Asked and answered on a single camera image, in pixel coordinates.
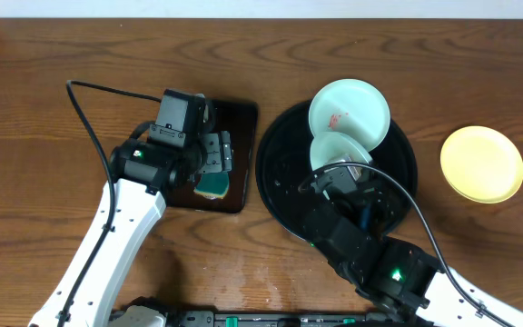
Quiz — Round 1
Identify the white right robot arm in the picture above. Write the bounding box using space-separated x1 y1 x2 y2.
299 162 523 326

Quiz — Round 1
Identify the yellow plate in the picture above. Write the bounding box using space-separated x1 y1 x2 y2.
439 125 523 204

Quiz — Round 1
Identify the green and yellow sponge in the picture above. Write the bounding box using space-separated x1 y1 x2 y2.
193 172 230 199

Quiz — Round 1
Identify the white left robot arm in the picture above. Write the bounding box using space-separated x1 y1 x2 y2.
29 131 245 326

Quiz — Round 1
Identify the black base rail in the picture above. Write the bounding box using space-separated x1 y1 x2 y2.
106 309 394 327

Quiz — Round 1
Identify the rectangular black water tray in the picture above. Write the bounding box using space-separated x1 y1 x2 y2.
166 100 258 213

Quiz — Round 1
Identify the green plate with big stain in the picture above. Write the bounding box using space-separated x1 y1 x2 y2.
308 79 391 151

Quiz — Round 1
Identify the round black tray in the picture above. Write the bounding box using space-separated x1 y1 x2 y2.
255 100 419 239

